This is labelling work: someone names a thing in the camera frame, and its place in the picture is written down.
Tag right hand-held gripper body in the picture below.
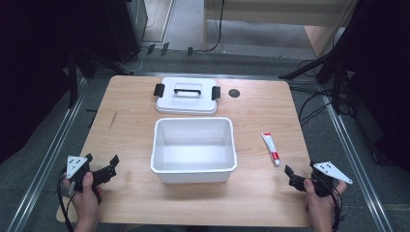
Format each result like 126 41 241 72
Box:
299 160 354 198

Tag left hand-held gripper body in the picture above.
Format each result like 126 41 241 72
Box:
59 155 98 195

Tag red and white tube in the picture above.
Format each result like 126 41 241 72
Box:
260 130 281 167

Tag white plastic storage box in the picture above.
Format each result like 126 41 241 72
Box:
150 116 238 185

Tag white lid with black handle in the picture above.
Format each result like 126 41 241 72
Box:
153 76 222 116

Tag person's right hand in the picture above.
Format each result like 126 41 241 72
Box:
303 178 348 223

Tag person's left hand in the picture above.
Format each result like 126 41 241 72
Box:
62 171 104 218

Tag black metal stand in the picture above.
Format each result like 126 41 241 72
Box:
63 44 133 109

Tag dark curtain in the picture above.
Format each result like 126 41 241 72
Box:
0 0 110 165
335 0 410 175

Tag black tripod stand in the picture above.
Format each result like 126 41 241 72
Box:
278 0 366 116

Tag black cabinet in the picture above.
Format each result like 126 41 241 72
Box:
102 0 150 65

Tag light wooden furniture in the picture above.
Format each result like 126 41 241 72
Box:
202 0 360 59

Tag metal floor rail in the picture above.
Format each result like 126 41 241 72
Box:
5 76 89 232
319 92 395 232

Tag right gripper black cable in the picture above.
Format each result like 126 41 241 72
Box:
327 185 344 232

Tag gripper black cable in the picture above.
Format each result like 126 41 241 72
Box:
327 185 344 232
56 173 75 232

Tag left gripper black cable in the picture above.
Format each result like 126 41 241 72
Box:
56 173 75 232

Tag black floor cables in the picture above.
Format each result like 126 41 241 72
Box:
289 59 352 128

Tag white floor cable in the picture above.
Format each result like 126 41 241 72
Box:
117 15 156 74

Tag hanging black cable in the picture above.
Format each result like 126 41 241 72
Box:
204 0 226 54

